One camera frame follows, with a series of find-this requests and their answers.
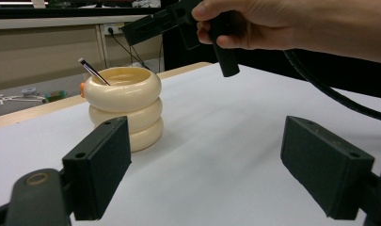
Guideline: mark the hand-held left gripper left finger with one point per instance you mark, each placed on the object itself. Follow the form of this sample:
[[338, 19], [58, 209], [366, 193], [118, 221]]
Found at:
[[97, 163]]

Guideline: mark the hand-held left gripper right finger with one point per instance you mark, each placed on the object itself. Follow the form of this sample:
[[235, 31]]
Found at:
[[326, 166]]

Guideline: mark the thin dark brush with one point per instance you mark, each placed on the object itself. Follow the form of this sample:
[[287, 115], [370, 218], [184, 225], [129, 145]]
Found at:
[[92, 71]]

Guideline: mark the cream ribbed pen holder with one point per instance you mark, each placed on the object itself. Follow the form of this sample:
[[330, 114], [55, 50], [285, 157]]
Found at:
[[125, 94]]

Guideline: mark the small orange object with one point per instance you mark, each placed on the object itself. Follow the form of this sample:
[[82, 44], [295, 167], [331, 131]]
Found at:
[[82, 89]]

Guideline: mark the small green object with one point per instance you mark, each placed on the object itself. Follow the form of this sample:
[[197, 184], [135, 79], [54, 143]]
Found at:
[[55, 95]]

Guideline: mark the small grey box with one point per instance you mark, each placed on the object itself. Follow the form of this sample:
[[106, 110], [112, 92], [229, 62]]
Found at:
[[29, 91]]

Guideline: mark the beige desk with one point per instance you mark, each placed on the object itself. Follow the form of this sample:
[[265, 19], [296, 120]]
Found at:
[[40, 53]]

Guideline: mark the white wall socket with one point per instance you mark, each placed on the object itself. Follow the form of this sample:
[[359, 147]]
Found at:
[[113, 29]]

